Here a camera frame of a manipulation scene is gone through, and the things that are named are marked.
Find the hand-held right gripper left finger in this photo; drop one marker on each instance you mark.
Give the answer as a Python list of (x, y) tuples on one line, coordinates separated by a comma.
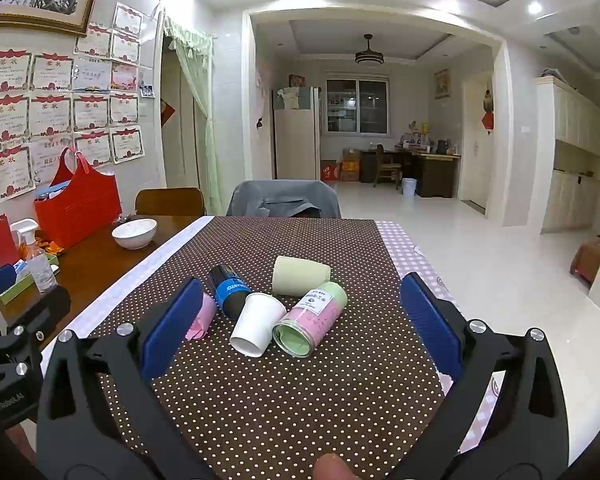
[(172, 330)]

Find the pink and green cup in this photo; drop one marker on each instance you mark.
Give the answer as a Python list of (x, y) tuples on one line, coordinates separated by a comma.
[(312, 317)]

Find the window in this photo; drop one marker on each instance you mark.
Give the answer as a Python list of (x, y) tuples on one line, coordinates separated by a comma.
[(357, 107)]

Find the red basket bag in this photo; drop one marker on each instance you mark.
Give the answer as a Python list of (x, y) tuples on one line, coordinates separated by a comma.
[(80, 210)]

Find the green tissue box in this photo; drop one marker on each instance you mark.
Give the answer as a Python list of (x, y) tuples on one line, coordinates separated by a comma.
[(15, 290)]

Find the brown cardboard box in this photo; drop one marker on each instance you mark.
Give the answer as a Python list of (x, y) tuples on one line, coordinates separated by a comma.
[(351, 166)]

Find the red and white box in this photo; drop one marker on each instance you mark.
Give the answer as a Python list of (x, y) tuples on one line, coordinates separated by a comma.
[(329, 171)]

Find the brown low furniture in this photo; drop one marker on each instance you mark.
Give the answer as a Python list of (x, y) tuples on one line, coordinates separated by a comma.
[(587, 262)]

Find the wooden desk chair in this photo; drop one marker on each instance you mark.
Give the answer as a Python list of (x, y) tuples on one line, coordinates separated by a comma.
[(386, 167)]

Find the white paper cup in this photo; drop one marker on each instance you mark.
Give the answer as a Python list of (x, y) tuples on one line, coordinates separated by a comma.
[(257, 320)]

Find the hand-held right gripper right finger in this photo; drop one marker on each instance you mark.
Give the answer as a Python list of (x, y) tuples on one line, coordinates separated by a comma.
[(430, 330)]

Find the beige cup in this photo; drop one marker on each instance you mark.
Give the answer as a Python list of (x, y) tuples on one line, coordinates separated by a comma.
[(300, 274)]

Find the white refrigerator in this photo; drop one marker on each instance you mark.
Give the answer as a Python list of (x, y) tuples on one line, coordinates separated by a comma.
[(295, 145)]

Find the white door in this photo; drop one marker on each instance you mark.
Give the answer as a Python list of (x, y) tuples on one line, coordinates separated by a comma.
[(477, 160)]

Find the white bucket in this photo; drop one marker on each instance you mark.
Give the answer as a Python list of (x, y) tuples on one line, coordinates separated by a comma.
[(409, 187)]

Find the black and blue cup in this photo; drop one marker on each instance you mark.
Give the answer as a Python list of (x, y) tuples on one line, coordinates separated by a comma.
[(227, 290)]

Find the dark wooden desk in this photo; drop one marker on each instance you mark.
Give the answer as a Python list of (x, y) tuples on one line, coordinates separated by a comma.
[(435, 175)]

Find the wall of certificates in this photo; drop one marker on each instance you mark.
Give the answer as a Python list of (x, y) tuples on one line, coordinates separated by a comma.
[(55, 110)]

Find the small dark wall picture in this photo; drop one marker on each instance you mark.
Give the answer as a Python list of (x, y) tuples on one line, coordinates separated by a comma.
[(296, 81)]

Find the green curtain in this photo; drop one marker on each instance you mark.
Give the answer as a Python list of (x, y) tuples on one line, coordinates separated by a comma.
[(200, 85)]

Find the clear spray bottle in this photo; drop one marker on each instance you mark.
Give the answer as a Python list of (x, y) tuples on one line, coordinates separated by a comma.
[(40, 270)]

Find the white bowl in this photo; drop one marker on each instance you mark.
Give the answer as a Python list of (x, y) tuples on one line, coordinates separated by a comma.
[(134, 234)]

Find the grey covered chair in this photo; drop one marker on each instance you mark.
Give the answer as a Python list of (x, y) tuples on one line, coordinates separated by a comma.
[(285, 197)]

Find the brown polka dot tablecloth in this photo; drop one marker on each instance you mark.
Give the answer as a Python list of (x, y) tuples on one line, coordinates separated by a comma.
[(410, 255)]

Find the brown wooden chair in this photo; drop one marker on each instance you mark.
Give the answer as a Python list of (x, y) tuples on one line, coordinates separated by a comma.
[(170, 202)]

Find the framed wall picture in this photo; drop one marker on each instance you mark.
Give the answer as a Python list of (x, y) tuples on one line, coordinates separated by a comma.
[(441, 84)]

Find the person's right hand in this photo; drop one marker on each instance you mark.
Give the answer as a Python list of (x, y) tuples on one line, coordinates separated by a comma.
[(336, 469)]

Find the red door ornament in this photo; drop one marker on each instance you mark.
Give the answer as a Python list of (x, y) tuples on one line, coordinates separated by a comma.
[(167, 112)]

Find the cream wall cabinet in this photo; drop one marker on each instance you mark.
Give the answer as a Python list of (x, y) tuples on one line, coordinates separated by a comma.
[(575, 120)]

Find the brown polka dot cloth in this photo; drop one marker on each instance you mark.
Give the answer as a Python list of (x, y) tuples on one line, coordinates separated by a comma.
[(280, 410)]

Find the red gift bag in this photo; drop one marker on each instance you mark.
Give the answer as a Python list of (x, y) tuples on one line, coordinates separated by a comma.
[(2, 242)]

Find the ceiling fan lamp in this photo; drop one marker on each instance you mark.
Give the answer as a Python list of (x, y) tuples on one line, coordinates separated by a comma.
[(369, 55)]

